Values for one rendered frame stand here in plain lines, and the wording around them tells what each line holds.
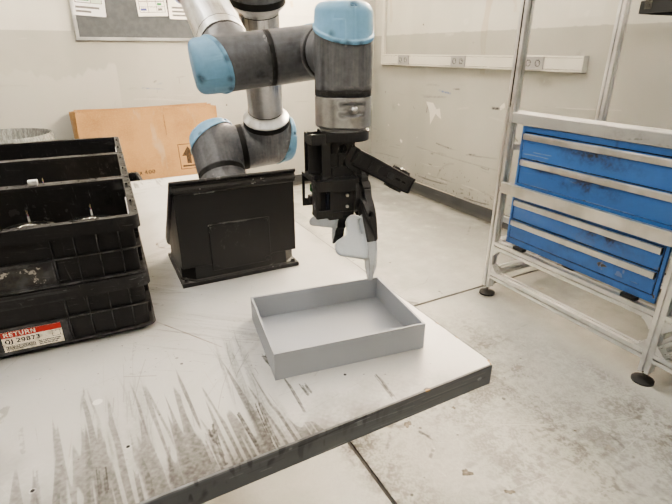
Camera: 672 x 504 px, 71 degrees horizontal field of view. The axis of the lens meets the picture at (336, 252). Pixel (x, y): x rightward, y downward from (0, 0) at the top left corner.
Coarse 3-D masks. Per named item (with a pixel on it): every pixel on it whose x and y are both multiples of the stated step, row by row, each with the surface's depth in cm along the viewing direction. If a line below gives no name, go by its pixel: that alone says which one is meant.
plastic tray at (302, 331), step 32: (320, 288) 96; (352, 288) 98; (384, 288) 96; (256, 320) 88; (288, 320) 92; (320, 320) 92; (352, 320) 92; (384, 320) 92; (416, 320) 85; (288, 352) 75; (320, 352) 77; (352, 352) 79; (384, 352) 82
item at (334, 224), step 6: (312, 222) 75; (318, 222) 75; (324, 222) 76; (330, 222) 76; (336, 222) 76; (342, 222) 75; (336, 228) 76; (342, 228) 76; (336, 234) 77; (342, 234) 78; (336, 240) 78
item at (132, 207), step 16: (0, 192) 95; (128, 192) 94; (128, 208) 84; (48, 224) 76; (64, 224) 77; (80, 224) 78; (96, 224) 79; (112, 224) 80; (128, 224) 81; (0, 240) 73; (16, 240) 74; (32, 240) 75; (48, 240) 76
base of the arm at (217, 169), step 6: (216, 162) 114; (222, 162) 114; (228, 162) 114; (234, 162) 116; (204, 168) 114; (210, 168) 114; (216, 168) 113; (222, 168) 113; (228, 168) 114; (234, 168) 115; (240, 168) 116; (204, 174) 114; (210, 174) 113; (216, 174) 112; (222, 174) 112; (228, 174) 113; (234, 174) 113
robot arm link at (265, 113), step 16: (240, 0) 94; (256, 0) 93; (272, 0) 94; (240, 16) 99; (256, 16) 96; (272, 16) 98; (256, 96) 111; (272, 96) 111; (256, 112) 114; (272, 112) 114; (256, 128) 115; (272, 128) 116; (288, 128) 120; (256, 144) 118; (272, 144) 119; (288, 144) 121; (256, 160) 121; (272, 160) 123; (288, 160) 126
